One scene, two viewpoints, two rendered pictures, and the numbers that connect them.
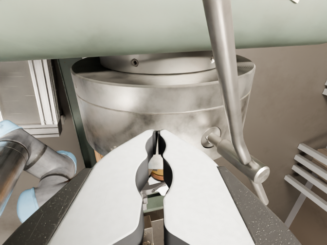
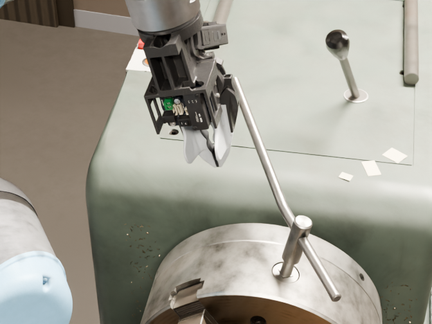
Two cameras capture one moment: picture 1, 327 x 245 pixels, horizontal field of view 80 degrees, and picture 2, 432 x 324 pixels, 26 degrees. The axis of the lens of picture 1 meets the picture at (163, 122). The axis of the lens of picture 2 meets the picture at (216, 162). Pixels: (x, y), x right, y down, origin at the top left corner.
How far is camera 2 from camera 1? 1.13 m
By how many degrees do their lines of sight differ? 82
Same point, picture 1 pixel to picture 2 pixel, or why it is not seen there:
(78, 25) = (191, 174)
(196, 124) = (267, 252)
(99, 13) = (206, 170)
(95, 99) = (175, 256)
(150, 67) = not seen: hidden behind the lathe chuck
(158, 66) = not seen: hidden behind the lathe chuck
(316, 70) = not seen: outside the picture
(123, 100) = (202, 239)
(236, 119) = (270, 171)
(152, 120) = (223, 247)
